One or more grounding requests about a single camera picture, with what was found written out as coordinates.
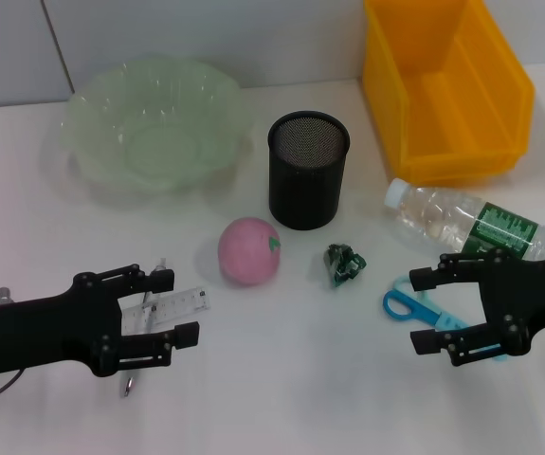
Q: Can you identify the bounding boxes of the clear green-label water bottle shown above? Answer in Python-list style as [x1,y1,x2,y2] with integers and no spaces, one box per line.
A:
[384,177,545,262]

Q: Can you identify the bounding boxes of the pink toy peach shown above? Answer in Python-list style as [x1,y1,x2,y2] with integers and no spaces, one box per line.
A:
[218,216,282,288]

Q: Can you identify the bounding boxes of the translucent green plastic bowl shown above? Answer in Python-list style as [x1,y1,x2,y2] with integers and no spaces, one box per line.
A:
[61,61,254,193]

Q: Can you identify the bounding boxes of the blue plastic scissors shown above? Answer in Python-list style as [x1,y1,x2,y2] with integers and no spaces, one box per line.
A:
[383,277,510,362]

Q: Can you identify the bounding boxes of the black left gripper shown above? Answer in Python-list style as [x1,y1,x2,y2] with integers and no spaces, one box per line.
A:
[0,263,201,378]

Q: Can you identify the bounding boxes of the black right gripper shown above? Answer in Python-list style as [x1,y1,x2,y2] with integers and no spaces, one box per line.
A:
[409,249,545,367]

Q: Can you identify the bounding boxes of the green plastic wrapper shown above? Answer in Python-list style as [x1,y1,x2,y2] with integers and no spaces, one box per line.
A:
[321,243,367,289]

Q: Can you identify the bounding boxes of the silver ballpoint pen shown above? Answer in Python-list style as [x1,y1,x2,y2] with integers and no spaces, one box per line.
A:
[119,258,169,399]

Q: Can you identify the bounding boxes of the clear plastic ruler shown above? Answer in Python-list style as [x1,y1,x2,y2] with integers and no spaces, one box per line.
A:
[120,285,211,338]

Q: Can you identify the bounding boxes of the black mesh pen holder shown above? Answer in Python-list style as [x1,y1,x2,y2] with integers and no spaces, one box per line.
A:
[266,111,352,232]

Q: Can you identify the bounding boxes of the yellow plastic storage bin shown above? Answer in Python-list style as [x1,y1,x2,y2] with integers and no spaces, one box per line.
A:
[361,0,536,187]

